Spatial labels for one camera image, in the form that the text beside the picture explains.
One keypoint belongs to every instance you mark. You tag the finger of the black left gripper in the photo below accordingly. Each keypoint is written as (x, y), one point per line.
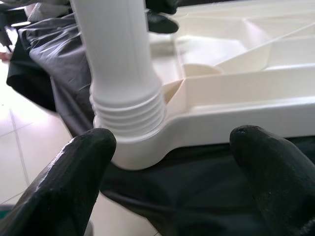
(162, 6)
(162, 23)

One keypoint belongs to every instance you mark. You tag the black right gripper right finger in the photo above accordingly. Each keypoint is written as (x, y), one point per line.
(278, 184)

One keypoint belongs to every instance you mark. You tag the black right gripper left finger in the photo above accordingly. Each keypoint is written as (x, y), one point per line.
(61, 191)

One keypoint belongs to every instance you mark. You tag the white plastic table leg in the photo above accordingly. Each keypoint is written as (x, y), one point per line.
(118, 49)

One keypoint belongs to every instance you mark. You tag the white plastic table top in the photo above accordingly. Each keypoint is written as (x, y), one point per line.
(246, 118)

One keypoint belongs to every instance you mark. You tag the black table cloth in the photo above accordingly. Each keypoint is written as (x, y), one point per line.
(197, 191)

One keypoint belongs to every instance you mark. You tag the black metal table leg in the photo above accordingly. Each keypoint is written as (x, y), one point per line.
(6, 37)

